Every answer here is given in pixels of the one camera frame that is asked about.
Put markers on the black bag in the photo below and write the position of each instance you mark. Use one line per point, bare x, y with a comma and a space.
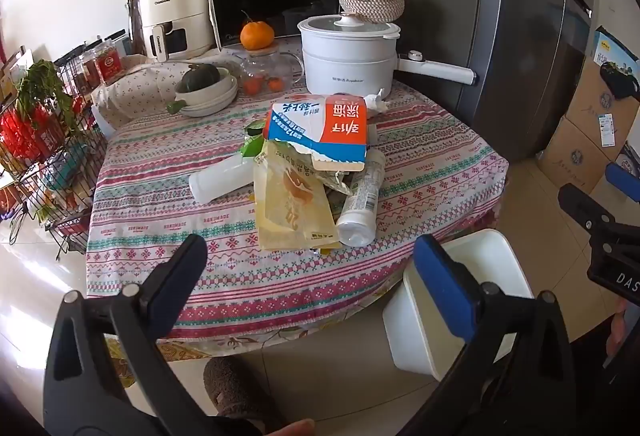
620, 80

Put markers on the person's right hand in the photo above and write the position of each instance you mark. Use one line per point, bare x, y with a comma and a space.
617, 331

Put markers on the patterned tablecloth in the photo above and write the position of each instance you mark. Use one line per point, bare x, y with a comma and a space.
430, 176

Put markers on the grey refrigerator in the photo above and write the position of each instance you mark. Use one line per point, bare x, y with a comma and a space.
500, 30

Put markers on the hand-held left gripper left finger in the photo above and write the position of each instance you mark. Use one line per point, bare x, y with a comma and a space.
184, 278

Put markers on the cream air fryer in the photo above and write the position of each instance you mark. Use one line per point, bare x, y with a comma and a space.
175, 15

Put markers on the white plastic bin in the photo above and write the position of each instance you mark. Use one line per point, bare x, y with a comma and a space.
480, 261

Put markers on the crumpled white tissue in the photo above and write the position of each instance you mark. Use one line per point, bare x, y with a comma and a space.
377, 101

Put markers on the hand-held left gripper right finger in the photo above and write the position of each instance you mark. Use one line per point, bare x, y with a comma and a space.
444, 288

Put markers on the stack of white bowls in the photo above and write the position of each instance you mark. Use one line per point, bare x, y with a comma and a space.
212, 100

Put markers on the blue printed carton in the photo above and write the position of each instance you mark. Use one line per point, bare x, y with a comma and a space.
612, 43

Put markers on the green leafy plant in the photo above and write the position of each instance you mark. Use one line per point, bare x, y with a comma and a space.
42, 88

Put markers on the yellow snack packet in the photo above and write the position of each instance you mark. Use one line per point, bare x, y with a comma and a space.
290, 201

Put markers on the large orange tangerine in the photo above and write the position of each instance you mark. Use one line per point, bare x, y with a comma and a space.
257, 34

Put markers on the large cardboard box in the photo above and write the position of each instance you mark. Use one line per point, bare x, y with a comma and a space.
570, 155

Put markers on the person's dark clothing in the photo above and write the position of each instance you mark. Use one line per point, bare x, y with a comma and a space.
600, 396

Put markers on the blue cardboard box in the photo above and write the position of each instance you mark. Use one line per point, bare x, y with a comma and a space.
320, 128

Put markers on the plain white plastic bottle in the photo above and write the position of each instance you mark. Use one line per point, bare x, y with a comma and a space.
220, 178

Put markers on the person's left hand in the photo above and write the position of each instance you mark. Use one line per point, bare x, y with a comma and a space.
295, 428

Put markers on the white electric cooking pot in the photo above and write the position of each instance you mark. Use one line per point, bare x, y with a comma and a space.
345, 65

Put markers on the brown fuzzy slipper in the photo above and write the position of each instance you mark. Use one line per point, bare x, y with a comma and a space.
235, 386

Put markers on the small orange fruit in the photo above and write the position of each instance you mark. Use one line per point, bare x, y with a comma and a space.
275, 84
253, 84

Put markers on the red label jar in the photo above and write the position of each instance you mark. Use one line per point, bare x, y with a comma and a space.
105, 65

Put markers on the green squash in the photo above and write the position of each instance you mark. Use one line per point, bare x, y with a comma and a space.
200, 78

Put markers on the green wrapper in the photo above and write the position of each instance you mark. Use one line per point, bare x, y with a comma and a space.
252, 143

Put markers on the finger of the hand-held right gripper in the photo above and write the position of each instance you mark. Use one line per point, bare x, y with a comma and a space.
582, 206
622, 181

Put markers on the red packets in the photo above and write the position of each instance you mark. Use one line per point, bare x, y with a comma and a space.
22, 135

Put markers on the clear labelled plastic bottle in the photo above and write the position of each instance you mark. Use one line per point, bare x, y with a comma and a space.
361, 206

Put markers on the floral cushion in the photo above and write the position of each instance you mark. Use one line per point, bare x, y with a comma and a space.
135, 90

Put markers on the glass teapot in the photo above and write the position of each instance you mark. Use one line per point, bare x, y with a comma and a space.
290, 68

